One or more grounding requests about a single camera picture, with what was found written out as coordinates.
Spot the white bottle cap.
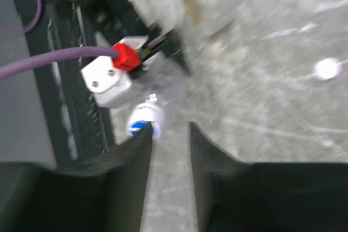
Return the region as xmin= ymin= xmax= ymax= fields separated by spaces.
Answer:
xmin=313 ymin=58 xmax=343 ymax=81

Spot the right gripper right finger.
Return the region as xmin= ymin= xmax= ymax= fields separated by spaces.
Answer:
xmin=190 ymin=122 xmax=347 ymax=231

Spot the blue bottle cap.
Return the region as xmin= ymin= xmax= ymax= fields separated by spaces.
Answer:
xmin=126 ymin=102 xmax=166 ymax=139

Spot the clear plastic bottle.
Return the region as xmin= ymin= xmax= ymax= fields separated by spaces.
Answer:
xmin=136 ymin=73 xmax=187 ymax=116

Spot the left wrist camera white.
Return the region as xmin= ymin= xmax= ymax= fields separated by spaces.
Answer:
xmin=81 ymin=36 xmax=148 ymax=109

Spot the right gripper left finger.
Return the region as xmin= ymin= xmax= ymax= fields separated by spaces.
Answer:
xmin=1 ymin=123 xmax=153 ymax=231

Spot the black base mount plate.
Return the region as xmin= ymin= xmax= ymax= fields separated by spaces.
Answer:
xmin=10 ymin=0 xmax=117 ymax=167

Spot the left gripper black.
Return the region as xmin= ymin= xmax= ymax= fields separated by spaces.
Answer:
xmin=92 ymin=0 xmax=191 ymax=76

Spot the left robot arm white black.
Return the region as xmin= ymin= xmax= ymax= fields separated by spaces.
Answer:
xmin=66 ymin=0 xmax=191 ymax=75

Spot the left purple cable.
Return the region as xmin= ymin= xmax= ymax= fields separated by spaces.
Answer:
xmin=0 ymin=0 xmax=120 ymax=81

